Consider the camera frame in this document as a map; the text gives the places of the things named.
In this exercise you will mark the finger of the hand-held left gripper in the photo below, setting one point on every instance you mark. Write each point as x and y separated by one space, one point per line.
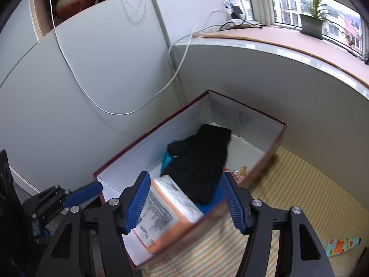
83 193

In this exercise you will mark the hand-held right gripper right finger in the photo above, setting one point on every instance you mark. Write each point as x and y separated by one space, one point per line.
233 202

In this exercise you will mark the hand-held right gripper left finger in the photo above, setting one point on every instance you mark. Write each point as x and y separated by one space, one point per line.
138 202

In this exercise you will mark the small pink white sachet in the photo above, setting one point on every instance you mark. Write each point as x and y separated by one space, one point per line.
240 174

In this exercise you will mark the orange tissue pack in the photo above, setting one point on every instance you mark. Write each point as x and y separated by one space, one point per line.
170 213

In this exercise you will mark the black knit glove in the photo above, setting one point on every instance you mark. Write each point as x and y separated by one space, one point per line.
201 161

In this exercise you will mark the dark red cardboard box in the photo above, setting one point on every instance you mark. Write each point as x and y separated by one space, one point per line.
187 127

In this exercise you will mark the striped table mat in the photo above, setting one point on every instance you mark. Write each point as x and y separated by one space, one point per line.
302 184

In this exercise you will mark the colourful printed tube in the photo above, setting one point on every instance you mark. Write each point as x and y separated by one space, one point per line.
343 245

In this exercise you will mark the white board panel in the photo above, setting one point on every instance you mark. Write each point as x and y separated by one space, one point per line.
86 49

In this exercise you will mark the white power strip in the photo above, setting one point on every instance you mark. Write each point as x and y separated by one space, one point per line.
233 23

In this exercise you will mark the wooden shelf cabinet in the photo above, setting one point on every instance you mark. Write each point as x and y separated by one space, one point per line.
35 14

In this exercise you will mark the black charger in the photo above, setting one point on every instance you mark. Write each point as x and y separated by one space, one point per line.
237 12

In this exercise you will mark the potted green plant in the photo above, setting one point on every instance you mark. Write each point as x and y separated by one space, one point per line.
311 26

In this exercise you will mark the white window frame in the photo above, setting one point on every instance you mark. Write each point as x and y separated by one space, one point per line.
259 3

